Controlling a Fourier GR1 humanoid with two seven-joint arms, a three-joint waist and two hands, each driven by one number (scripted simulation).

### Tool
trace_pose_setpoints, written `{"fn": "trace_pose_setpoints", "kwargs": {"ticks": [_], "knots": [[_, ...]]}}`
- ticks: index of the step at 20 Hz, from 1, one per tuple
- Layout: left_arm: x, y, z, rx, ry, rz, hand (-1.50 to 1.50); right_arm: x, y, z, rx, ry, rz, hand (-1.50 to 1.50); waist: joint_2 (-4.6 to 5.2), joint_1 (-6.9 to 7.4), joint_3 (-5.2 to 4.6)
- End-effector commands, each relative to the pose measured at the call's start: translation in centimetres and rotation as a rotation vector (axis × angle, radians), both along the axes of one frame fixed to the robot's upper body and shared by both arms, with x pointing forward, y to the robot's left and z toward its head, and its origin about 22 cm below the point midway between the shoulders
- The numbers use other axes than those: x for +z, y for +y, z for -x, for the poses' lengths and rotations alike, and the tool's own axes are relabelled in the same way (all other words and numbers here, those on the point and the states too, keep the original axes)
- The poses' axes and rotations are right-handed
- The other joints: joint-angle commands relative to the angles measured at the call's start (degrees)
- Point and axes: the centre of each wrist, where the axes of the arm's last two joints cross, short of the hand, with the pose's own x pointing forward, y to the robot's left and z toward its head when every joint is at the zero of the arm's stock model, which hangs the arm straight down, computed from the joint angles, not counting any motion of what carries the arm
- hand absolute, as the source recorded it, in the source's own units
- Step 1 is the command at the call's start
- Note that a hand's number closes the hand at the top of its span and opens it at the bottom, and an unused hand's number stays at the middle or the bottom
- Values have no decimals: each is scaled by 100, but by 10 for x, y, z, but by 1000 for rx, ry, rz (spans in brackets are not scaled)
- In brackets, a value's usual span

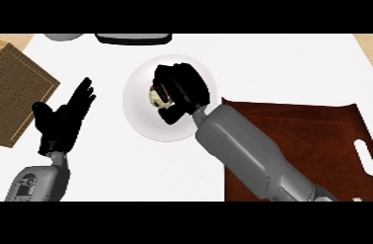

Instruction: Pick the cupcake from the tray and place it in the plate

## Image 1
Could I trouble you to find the dark brown wooden tray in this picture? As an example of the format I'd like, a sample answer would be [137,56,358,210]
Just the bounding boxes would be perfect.
[219,97,373,203]

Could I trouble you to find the black and grey appliance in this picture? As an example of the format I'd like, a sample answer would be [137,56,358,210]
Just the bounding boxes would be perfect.
[93,33,174,46]

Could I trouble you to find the brown woven placemat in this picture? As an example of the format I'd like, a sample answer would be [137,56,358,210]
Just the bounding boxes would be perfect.
[0,40,62,149]

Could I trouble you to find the cream frosted cupcake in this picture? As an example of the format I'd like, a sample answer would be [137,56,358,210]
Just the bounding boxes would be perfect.
[147,85,175,111]

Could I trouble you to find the white oval plate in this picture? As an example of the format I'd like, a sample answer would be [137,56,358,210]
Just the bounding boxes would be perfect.
[121,53,218,143]

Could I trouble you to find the grey round bowl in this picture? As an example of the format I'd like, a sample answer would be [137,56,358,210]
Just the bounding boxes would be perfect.
[42,33,85,42]

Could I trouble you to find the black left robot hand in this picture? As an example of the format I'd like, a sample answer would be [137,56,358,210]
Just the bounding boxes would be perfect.
[31,76,97,157]

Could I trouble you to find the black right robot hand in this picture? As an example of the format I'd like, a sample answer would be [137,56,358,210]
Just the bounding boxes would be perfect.
[153,62,212,125]

